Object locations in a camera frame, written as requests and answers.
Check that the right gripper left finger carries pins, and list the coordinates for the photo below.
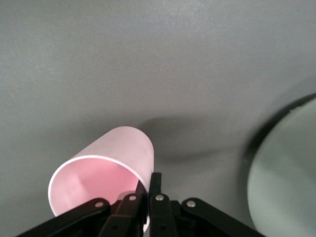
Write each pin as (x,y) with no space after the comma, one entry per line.
(123,217)

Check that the pale green cooking pot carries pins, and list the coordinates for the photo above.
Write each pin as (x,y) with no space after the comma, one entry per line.
(284,172)

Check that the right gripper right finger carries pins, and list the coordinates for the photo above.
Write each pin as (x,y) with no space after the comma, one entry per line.
(160,217)

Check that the pink plastic cup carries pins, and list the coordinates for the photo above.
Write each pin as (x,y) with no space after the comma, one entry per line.
(118,145)

